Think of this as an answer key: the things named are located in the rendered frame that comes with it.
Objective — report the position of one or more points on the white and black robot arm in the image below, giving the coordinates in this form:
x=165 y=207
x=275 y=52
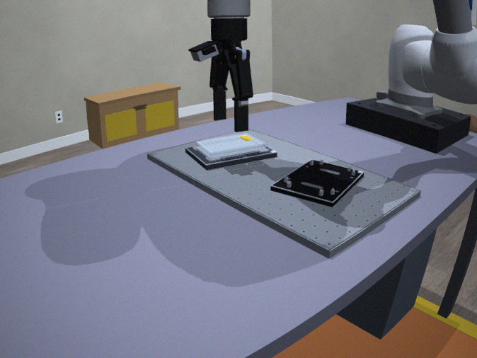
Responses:
x=416 y=71

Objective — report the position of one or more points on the dark grey rectangular frame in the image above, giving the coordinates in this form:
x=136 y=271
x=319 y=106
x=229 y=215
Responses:
x=207 y=163

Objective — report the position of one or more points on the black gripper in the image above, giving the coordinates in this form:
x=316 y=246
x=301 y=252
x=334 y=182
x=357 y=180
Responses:
x=231 y=31

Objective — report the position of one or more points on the black rectangular frame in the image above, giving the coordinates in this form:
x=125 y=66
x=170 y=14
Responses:
x=316 y=182

